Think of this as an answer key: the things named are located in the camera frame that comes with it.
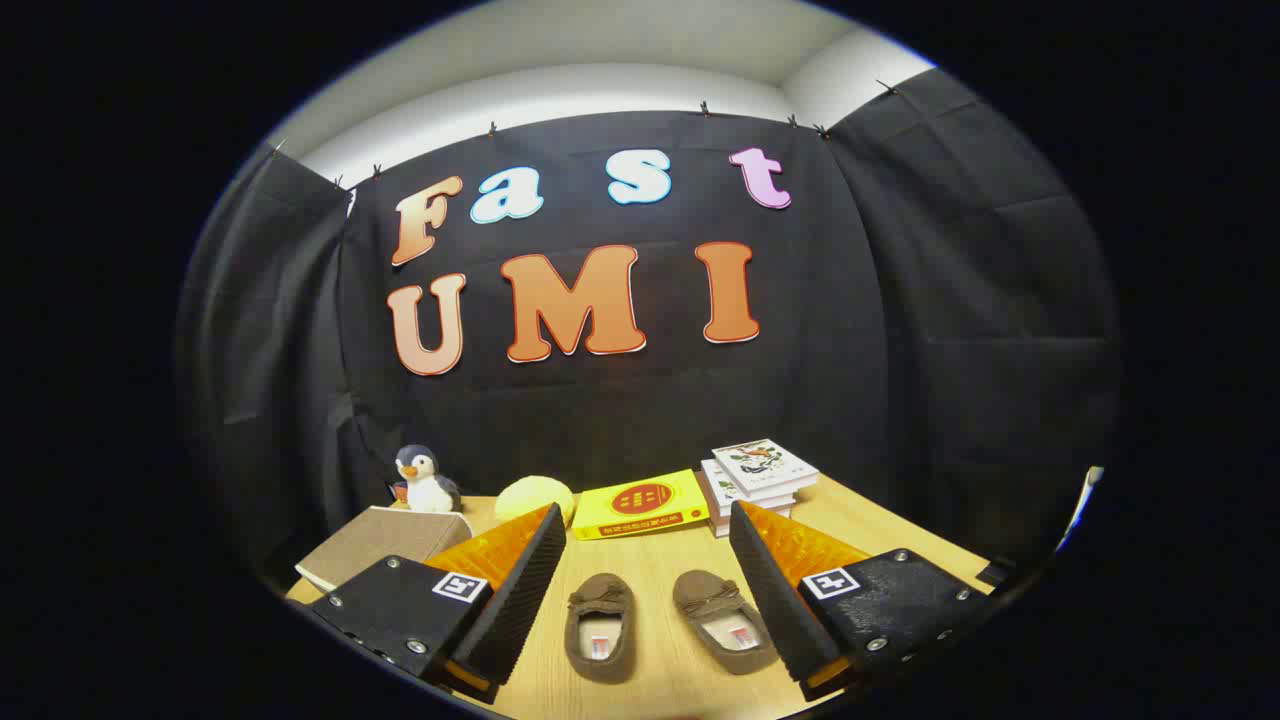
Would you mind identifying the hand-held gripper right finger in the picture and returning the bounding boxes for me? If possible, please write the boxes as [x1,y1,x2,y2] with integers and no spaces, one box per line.
[728,500,991,701]

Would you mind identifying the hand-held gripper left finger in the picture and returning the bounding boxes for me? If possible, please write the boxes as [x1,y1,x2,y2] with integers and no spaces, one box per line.
[308,503,568,706]

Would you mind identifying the brown fuzzy slipper shoe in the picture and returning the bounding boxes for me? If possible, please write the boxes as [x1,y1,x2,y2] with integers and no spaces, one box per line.
[563,572,638,685]
[672,569,781,676]

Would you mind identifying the brown cardboard storage box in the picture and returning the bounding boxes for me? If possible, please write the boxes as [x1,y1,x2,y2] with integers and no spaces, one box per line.
[294,506,474,593]

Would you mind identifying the yellow bun-shaped plush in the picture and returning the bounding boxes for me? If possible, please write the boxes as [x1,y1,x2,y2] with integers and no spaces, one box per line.
[494,475,576,529]

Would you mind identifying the white paperback book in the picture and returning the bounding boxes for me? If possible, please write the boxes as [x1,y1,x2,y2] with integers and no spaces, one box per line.
[700,458,798,513]

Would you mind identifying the white book with bird cover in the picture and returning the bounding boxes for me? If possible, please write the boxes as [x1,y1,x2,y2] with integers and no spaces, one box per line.
[711,438,820,501]

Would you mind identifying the penguin plush toy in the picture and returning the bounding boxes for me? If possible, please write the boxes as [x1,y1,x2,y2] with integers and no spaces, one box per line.
[388,444,463,514]

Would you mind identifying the yellow book with red label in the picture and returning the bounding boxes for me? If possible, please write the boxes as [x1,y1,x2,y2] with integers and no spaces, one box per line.
[571,469,711,542]

